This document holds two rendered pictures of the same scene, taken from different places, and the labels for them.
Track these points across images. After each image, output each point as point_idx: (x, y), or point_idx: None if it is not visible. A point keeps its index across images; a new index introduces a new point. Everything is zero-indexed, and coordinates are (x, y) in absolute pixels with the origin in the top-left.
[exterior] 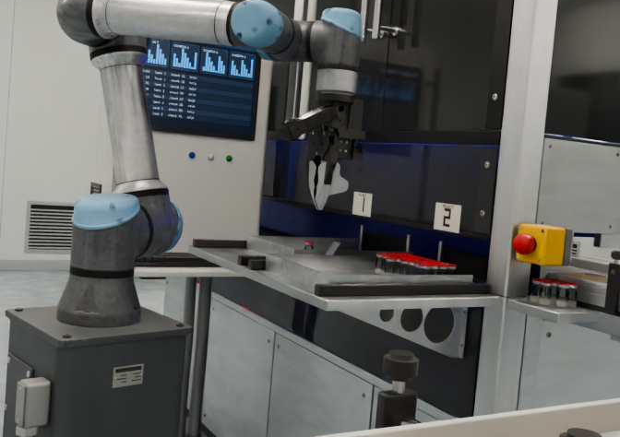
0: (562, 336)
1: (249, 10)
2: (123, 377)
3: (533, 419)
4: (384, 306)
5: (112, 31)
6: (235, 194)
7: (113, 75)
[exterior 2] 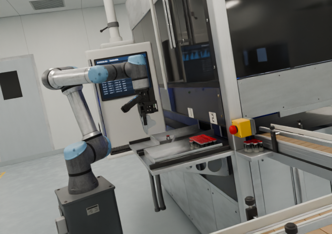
0: (269, 159)
1: (92, 71)
2: (91, 211)
3: None
4: (178, 168)
5: (59, 86)
6: (151, 114)
7: (70, 97)
